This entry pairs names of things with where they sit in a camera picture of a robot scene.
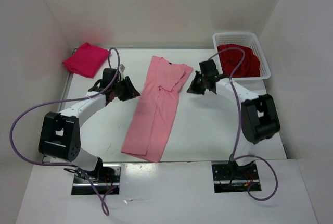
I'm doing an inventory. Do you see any light pink t shirt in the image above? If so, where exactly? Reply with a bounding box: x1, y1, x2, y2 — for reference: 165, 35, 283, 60
121, 56, 193, 163

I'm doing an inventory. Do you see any dark red t shirt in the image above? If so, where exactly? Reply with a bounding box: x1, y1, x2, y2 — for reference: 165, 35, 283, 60
217, 44, 261, 78

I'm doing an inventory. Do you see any magenta t shirt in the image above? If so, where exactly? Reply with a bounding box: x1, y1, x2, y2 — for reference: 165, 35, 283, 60
63, 42, 108, 78

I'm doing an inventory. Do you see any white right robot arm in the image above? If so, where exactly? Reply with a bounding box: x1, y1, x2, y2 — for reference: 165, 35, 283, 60
187, 71, 280, 175

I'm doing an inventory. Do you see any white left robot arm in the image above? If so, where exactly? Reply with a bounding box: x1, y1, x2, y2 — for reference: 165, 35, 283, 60
38, 76, 140, 181

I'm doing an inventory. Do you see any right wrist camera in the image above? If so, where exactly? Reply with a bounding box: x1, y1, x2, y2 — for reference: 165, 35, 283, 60
199, 59, 219, 77

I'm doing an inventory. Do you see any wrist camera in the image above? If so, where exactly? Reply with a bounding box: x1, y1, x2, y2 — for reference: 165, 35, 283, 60
100, 64, 125, 88
199, 59, 219, 77

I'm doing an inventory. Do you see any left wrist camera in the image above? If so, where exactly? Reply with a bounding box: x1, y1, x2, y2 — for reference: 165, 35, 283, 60
100, 64, 125, 88

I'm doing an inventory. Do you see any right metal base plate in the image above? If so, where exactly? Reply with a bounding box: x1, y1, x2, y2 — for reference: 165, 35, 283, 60
212, 161, 262, 193

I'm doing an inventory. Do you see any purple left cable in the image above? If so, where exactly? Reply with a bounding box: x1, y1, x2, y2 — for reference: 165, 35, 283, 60
9, 47, 121, 215

